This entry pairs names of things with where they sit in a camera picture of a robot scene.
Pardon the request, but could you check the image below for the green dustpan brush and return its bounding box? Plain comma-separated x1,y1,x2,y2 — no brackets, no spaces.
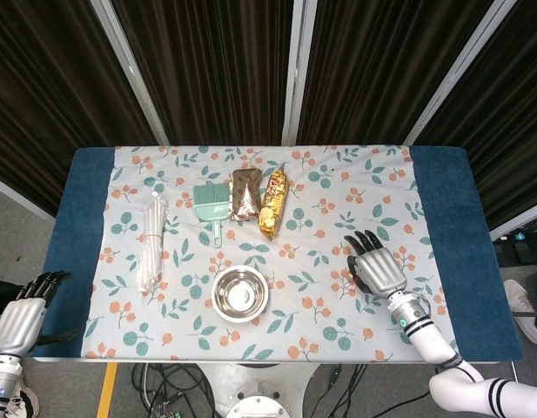
192,182,232,250

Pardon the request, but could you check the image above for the golden foil snack packet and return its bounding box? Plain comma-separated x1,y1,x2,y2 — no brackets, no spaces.
258,164,292,242

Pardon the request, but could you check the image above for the brown foil snack packet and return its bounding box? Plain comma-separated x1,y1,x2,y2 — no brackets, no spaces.
229,167,265,224

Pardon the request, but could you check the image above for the floral print tablecloth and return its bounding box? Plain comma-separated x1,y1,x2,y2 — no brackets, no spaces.
80,145,463,363

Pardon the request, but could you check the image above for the white black sneaker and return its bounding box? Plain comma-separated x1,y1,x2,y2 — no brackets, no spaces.
5,385,42,418

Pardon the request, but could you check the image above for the stainless steel bowl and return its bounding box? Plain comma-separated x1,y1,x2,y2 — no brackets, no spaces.
211,264,272,324

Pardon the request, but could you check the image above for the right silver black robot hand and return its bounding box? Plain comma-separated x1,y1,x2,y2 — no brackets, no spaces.
343,230,409,301

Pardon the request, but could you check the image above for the blue table cover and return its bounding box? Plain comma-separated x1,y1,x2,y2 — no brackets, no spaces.
22,145,525,363

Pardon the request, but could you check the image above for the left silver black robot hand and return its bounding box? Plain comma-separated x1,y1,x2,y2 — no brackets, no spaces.
0,269,78,358

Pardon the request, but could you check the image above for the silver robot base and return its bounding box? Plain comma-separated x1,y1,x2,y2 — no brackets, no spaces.
197,361,322,418

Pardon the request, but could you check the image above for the black equipment with lights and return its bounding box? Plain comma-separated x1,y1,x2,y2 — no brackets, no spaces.
493,220,537,267

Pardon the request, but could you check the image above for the aluminium frame post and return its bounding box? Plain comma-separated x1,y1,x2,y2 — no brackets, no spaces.
0,172,57,224
280,0,318,146
405,0,520,145
90,0,170,146
489,212,537,240

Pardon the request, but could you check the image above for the black floor cable bundle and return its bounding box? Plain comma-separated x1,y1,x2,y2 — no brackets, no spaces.
310,362,372,418
131,362,224,418

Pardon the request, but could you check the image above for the dark pleated curtain panel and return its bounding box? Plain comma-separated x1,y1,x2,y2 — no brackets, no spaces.
418,0,537,232
295,0,496,146
112,0,295,146
0,0,161,217

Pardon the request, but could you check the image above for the plain white sneaker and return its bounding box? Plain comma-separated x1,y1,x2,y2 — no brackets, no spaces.
502,278,537,346

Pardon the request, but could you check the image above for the bundle of white straws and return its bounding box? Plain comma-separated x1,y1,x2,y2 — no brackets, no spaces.
136,190,171,298

